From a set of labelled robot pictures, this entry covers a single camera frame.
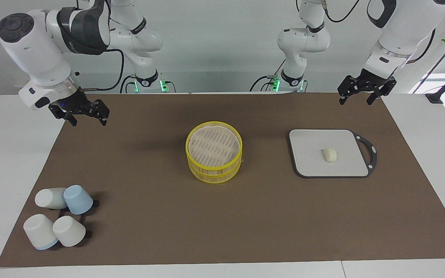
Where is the grey cutting board black rim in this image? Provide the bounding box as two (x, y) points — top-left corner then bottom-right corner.
(287, 129), (377, 179)

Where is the yellow rimmed steamer lid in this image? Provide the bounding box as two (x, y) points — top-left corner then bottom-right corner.
(185, 121), (243, 173)

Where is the cream cup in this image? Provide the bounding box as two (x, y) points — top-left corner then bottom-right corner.
(53, 215), (87, 247)

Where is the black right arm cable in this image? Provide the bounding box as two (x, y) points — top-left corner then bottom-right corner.
(80, 48), (125, 92)

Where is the yellow bamboo steamer basket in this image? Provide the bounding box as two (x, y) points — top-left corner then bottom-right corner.
(188, 156), (243, 184)

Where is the light blue cup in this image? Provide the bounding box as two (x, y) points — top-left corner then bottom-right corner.
(63, 185), (93, 215)

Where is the brown table mat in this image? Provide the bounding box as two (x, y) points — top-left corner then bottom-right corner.
(0, 92), (445, 268)

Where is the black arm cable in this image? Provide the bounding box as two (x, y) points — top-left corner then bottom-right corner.
(295, 0), (436, 64)
(80, 48), (125, 92)

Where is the white cup blue rim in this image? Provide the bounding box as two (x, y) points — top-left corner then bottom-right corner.
(23, 214), (59, 250)
(35, 188), (68, 209)

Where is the thin grey pole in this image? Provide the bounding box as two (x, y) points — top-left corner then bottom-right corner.
(412, 50), (445, 94)

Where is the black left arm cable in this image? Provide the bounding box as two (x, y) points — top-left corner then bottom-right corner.
(295, 0), (436, 64)

